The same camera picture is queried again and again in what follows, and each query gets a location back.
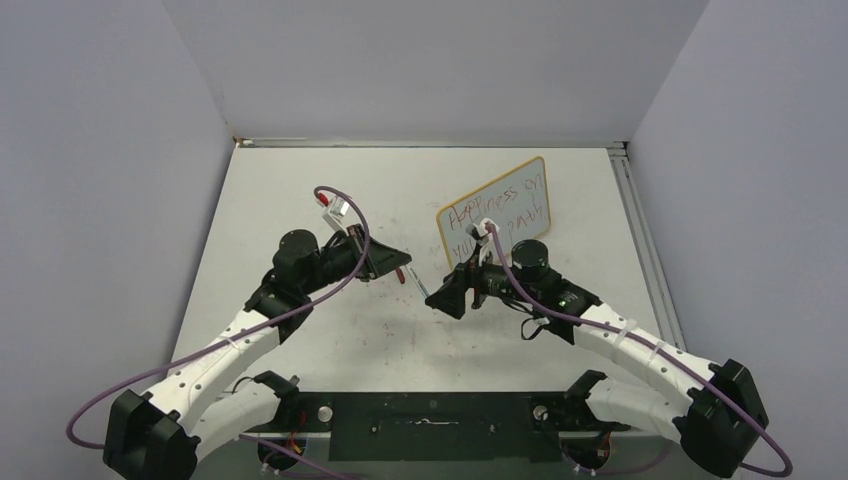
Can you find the aluminium back rail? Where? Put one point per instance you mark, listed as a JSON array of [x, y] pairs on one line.
[[373, 143]]

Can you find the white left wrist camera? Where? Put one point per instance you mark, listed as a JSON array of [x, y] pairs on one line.
[[334, 213]]

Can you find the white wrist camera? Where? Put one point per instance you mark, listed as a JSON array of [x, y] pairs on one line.
[[481, 233], [334, 213]]

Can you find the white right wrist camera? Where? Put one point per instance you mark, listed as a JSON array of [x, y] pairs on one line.
[[481, 233]]

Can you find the aluminium right side rail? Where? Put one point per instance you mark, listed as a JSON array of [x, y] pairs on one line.
[[649, 258]]

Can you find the aluminium rail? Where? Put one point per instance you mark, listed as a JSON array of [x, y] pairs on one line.
[[649, 258], [373, 143]]

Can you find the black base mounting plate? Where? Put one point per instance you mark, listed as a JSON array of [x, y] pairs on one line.
[[439, 426]]

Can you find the silver marker pen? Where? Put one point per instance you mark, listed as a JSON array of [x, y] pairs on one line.
[[418, 282]]

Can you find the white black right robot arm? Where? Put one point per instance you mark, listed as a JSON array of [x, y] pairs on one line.
[[713, 411]]

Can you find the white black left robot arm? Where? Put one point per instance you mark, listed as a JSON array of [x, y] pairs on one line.
[[166, 431]]

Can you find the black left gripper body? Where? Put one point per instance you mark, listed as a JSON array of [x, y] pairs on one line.
[[343, 259]]

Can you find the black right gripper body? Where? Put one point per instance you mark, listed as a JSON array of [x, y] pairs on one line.
[[491, 280]]

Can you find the yellow-framed whiteboard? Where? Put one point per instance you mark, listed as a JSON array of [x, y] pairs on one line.
[[517, 201]]

